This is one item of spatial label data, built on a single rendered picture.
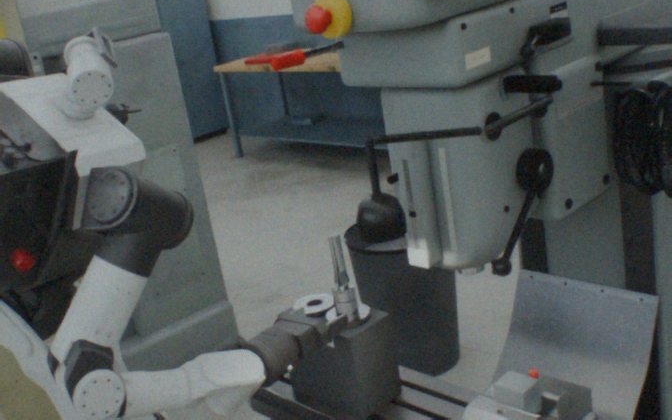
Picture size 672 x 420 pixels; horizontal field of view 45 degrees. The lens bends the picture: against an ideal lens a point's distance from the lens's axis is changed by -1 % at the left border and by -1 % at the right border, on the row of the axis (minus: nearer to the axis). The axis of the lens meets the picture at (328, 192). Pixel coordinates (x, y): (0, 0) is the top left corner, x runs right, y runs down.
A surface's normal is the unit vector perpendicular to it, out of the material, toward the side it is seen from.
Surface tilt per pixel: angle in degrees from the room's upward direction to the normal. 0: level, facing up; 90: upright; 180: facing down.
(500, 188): 90
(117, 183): 53
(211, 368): 44
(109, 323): 90
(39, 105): 35
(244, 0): 90
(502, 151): 90
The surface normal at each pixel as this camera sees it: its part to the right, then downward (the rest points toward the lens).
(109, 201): -0.45, -0.29
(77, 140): 0.36, -0.77
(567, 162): 0.69, 0.11
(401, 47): -0.70, 0.33
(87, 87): 0.33, 0.63
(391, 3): -0.29, 0.33
